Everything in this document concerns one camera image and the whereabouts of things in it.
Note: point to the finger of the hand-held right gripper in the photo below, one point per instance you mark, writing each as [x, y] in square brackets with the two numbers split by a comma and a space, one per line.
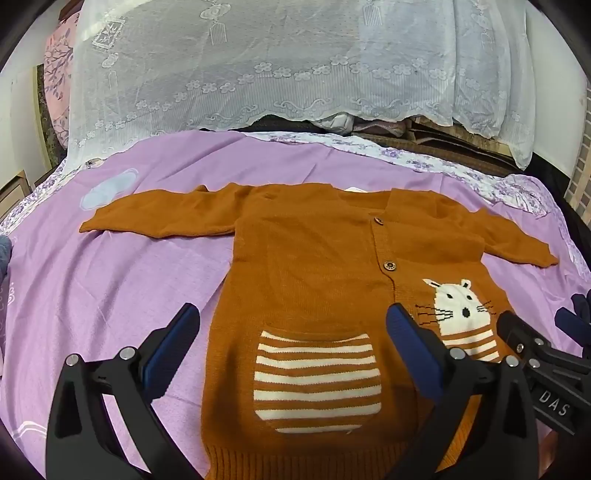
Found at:
[577, 311]
[515, 328]

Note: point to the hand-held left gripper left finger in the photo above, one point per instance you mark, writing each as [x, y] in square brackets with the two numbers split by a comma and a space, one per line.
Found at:
[171, 347]

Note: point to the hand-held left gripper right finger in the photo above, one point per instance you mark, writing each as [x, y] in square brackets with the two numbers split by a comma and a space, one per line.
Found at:
[410, 351]

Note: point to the brown woven mat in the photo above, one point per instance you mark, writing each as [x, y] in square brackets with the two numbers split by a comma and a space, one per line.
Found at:
[461, 152]

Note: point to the grey cloth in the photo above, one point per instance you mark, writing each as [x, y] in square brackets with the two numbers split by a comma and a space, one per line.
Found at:
[3, 256]

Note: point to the purple floral-edged bed sheet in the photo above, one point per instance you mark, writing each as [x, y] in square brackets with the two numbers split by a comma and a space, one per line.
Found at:
[115, 300]

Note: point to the beige lattice panel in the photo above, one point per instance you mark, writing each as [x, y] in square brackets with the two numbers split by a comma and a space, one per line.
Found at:
[579, 184]

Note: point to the orange knitted cat sweater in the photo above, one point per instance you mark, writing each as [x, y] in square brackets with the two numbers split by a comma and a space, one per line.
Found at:
[300, 277]

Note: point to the dark cloth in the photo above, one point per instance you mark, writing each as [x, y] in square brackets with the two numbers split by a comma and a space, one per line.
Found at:
[286, 124]

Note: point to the white lace cloth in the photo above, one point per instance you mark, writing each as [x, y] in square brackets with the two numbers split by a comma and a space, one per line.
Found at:
[277, 69]

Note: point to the wooden cabinet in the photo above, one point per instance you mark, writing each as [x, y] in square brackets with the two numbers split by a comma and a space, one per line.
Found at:
[13, 189]

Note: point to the white crumpled cloth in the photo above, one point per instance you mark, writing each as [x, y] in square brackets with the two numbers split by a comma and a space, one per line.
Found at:
[336, 122]

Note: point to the pink striped cloth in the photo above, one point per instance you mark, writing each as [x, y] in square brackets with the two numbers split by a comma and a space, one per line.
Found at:
[381, 128]

